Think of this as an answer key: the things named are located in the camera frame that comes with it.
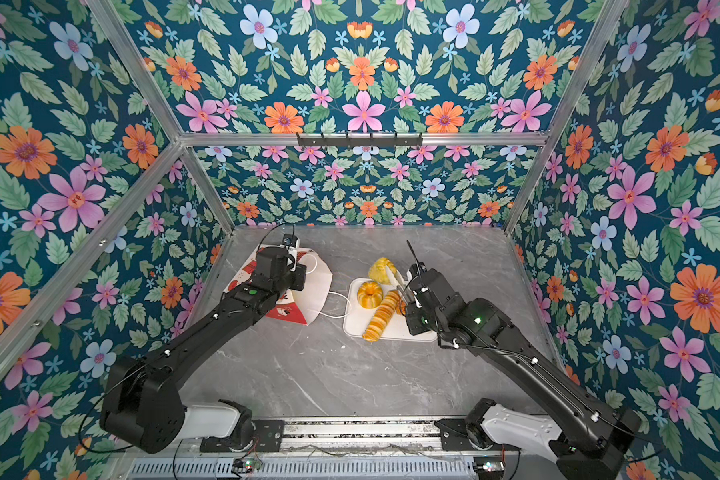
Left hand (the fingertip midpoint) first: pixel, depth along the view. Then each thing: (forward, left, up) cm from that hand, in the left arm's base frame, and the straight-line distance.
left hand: (301, 256), depth 84 cm
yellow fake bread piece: (-4, -22, -3) cm, 22 cm away
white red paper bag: (-11, +2, -8) cm, 14 cm away
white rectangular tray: (-9, -14, -22) cm, 28 cm away
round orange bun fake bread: (-3, -19, -18) cm, 26 cm away
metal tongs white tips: (-14, -28, +4) cm, 31 cm away
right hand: (-19, -29, +2) cm, 35 cm away
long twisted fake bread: (-11, -22, -19) cm, 31 cm away
